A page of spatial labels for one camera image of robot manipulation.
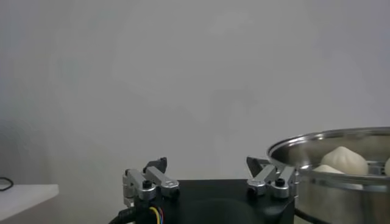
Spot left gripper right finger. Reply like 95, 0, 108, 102
246, 156, 298, 199

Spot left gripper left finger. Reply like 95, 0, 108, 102
122, 156, 180, 208

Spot stainless steel steamer basket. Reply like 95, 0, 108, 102
266, 127, 390, 224

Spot white side desk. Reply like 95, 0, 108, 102
0, 183, 60, 222

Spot coloured gripper wires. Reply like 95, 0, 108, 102
148, 206, 165, 224

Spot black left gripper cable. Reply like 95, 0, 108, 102
108, 206, 137, 224

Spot thin black desk cable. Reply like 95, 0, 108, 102
0, 177, 15, 192

